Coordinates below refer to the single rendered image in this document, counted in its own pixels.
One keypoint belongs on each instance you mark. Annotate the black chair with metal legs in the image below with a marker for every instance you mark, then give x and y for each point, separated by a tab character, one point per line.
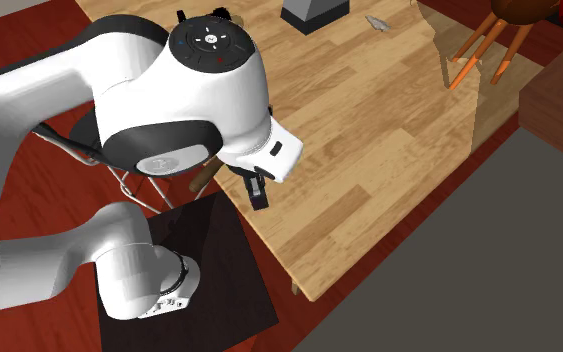
83	134

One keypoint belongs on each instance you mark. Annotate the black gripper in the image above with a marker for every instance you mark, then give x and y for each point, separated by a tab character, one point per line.
253	187

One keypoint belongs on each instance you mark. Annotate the brown stool with orange legs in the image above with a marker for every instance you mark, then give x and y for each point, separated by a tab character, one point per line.
515	10

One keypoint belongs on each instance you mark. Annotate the brown wooden cabinet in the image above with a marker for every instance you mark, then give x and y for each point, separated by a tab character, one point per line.
561	107

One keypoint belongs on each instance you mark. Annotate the dark robot stand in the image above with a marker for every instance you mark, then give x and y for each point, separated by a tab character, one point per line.
227	273

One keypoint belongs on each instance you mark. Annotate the light wooden table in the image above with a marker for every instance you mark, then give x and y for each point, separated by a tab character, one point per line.
359	126

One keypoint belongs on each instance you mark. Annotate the grey and black block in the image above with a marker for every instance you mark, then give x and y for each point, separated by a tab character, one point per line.
312	12

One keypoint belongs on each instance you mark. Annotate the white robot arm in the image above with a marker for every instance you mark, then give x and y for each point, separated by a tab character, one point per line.
164	97

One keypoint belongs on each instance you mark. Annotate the small grey flat object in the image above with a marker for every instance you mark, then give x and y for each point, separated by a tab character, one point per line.
377	23

